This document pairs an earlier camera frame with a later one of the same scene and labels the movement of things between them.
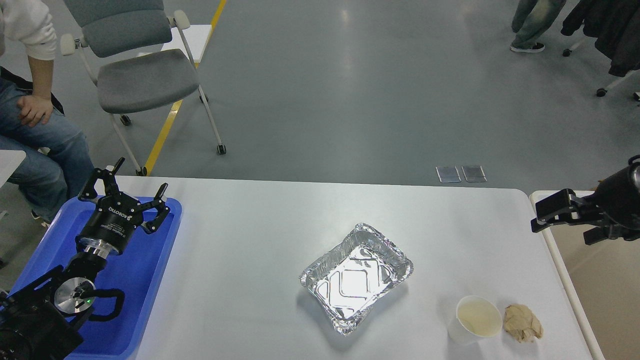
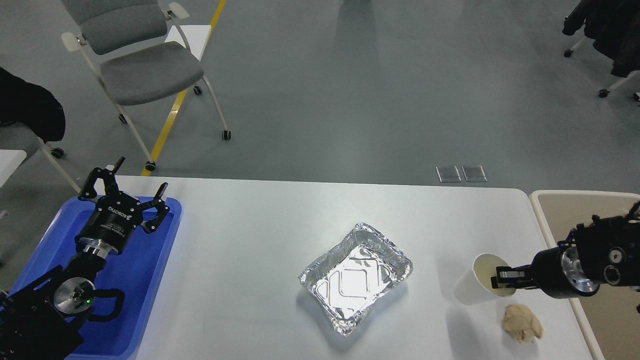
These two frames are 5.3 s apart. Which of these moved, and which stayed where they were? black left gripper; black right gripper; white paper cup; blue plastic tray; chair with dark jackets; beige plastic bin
Moved: black right gripper; white paper cup
Stayed: black left gripper; beige plastic bin; chair with dark jackets; blue plastic tray
